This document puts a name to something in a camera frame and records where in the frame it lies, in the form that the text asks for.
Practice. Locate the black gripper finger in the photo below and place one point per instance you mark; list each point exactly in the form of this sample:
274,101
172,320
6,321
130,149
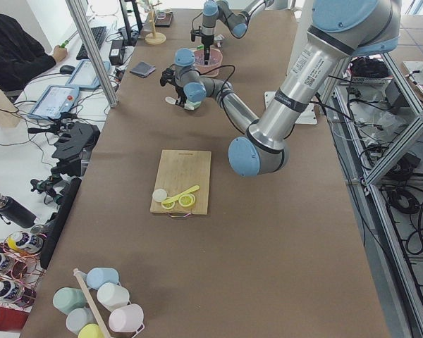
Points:
206,53
180,102

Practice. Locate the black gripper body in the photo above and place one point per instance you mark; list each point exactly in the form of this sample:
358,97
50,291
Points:
206,41
180,93

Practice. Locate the white plastic spoon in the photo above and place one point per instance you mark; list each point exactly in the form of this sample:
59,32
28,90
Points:
171,100

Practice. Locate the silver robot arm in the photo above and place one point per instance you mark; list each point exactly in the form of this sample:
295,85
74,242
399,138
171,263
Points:
237,23
339,29

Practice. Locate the mint green bowl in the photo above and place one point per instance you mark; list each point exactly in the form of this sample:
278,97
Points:
192,105

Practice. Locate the clear ice cubes pile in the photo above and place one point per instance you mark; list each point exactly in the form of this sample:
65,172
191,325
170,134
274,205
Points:
200,60

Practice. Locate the pink bowl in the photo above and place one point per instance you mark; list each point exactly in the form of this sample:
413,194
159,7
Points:
210,71

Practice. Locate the grey folded cloth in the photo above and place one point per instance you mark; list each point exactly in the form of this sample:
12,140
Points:
143,69

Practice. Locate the wooden cup tree stand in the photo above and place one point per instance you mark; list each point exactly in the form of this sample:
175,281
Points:
152,37

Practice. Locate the wooden cutting board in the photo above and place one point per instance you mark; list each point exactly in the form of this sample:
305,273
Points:
179,170

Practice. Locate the black power adapter box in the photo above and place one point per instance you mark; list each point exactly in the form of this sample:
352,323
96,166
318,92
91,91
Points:
117,52

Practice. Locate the yellow plastic knife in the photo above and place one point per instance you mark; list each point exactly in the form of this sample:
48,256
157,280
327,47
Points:
176,197

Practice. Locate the upper teach pendant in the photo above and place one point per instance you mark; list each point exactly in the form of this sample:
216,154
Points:
84,76

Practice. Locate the teach pendant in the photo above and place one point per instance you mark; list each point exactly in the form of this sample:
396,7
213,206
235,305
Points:
54,101
84,76

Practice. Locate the lemon slices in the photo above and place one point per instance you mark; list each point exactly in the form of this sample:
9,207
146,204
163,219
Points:
184,201

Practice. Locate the black 3D printed device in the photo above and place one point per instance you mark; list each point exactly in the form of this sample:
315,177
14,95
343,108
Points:
74,148

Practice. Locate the black computer mouse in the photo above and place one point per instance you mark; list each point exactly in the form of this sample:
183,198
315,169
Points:
67,69

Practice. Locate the lower teach pendant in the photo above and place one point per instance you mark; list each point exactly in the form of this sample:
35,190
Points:
54,101

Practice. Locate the seated person in black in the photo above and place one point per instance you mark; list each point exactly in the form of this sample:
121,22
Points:
22,57

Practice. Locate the long black bar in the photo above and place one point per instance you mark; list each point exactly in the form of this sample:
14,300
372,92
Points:
59,222

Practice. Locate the blue mug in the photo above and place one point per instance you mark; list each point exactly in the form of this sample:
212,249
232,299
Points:
96,277

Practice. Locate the black bottle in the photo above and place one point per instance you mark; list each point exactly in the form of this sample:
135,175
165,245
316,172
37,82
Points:
12,211

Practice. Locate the white mug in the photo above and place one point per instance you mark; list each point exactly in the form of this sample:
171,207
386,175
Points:
113,296

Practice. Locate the yellow sauce bottle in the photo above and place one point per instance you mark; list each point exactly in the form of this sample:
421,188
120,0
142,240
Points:
27,242

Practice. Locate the pink mug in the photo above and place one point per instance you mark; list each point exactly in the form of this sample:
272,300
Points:
128,318

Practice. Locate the mint green mug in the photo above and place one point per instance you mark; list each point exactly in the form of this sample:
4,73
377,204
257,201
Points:
67,299

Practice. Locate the grey mug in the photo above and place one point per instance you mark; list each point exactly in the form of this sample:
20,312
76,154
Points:
78,318

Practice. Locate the dark sauce bottle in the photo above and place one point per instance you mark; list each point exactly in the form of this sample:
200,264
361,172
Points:
6,264

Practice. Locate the yellow mug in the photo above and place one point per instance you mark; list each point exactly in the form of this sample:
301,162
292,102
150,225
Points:
90,331

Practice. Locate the red cup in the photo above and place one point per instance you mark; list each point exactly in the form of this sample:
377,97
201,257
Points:
12,320

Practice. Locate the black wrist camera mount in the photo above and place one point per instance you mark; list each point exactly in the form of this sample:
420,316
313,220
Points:
194,33

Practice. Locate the aluminium frame post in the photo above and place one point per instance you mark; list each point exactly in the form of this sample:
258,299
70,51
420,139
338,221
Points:
79,18

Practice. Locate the copper wire bottle basket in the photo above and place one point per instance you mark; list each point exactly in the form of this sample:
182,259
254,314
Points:
26,272

